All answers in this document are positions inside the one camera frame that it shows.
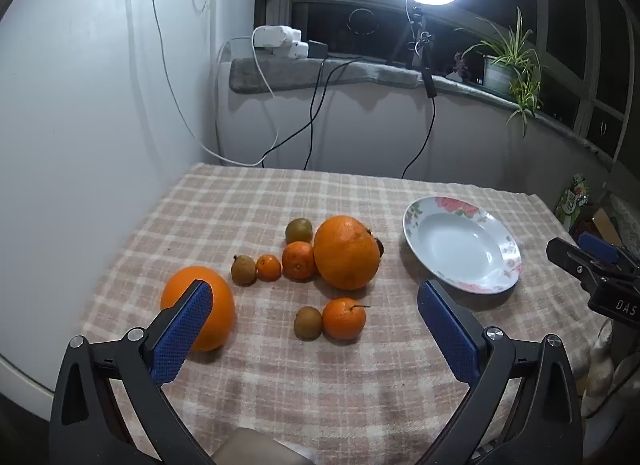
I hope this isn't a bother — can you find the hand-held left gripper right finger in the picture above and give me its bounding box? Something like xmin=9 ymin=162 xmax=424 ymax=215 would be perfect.
xmin=417 ymin=279 xmax=585 ymax=465

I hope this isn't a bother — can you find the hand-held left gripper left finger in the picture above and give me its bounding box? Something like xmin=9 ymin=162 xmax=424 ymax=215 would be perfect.
xmin=49 ymin=279 xmax=216 ymax=465

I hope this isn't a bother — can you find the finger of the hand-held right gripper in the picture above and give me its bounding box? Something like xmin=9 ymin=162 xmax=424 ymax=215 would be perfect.
xmin=578 ymin=231 xmax=640 ymax=273
xmin=546 ymin=237 xmax=608 ymax=291

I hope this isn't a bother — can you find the smooth round orange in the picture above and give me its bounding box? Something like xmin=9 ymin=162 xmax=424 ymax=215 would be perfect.
xmin=160 ymin=266 xmax=236 ymax=352

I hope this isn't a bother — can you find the brown kiwi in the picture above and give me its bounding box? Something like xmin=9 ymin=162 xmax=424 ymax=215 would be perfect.
xmin=231 ymin=254 xmax=258 ymax=287
xmin=293 ymin=306 xmax=323 ymax=341

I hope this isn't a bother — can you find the white floral plate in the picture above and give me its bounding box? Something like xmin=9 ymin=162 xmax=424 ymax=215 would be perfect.
xmin=403 ymin=196 xmax=522 ymax=294

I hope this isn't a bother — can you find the large bumpy orange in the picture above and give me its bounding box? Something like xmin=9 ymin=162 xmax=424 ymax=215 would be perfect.
xmin=313 ymin=215 xmax=381 ymax=291

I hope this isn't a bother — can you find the medium tangerine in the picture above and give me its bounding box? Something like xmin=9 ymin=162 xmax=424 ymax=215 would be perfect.
xmin=281 ymin=241 xmax=318 ymax=280

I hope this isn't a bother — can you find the cardboard box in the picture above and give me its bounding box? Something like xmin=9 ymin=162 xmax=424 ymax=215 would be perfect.
xmin=590 ymin=207 xmax=623 ymax=246

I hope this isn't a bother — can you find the green snack bag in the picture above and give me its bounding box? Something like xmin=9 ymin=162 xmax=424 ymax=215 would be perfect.
xmin=557 ymin=175 xmax=591 ymax=230

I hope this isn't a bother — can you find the white plastic bag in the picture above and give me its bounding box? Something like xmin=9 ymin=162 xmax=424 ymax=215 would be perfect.
xmin=575 ymin=320 xmax=640 ymax=416

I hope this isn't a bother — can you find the small tangerine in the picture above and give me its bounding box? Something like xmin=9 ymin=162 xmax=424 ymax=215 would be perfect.
xmin=256 ymin=254 xmax=282 ymax=282

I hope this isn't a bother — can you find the tangerine with stem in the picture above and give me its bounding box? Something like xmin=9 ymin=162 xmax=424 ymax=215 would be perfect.
xmin=322 ymin=297 xmax=371 ymax=341

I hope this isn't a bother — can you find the plaid pink tablecloth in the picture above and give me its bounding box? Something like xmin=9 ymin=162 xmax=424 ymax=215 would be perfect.
xmin=75 ymin=162 xmax=608 ymax=465

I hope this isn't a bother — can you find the green kiwi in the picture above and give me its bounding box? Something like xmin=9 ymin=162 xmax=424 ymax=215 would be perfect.
xmin=285 ymin=218 xmax=314 ymax=244

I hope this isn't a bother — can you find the grey plant pot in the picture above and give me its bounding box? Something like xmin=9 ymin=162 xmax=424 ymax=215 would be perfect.
xmin=482 ymin=56 xmax=516 ymax=93

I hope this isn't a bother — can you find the spider plant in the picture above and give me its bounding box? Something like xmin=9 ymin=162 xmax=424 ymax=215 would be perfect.
xmin=455 ymin=7 xmax=546 ymax=138

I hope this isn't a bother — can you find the small dark plant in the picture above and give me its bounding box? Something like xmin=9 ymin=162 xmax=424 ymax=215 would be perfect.
xmin=446 ymin=51 xmax=473 ymax=83

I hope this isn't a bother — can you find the white refrigerator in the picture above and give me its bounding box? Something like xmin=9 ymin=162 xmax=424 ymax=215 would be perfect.
xmin=0 ymin=0 xmax=223 ymax=396

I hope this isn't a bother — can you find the black ring light cable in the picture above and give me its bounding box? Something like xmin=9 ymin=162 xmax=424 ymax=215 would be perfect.
xmin=401 ymin=35 xmax=438 ymax=180

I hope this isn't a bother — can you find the long white cable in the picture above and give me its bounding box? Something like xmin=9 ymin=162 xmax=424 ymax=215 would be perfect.
xmin=151 ymin=0 xmax=279 ymax=167

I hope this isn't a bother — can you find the black ring light stand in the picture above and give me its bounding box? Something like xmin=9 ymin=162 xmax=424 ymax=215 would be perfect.
xmin=386 ymin=4 xmax=436 ymax=70

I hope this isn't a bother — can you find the short white cable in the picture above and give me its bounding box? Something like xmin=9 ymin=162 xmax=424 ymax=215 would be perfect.
xmin=216 ymin=36 xmax=256 ymax=76

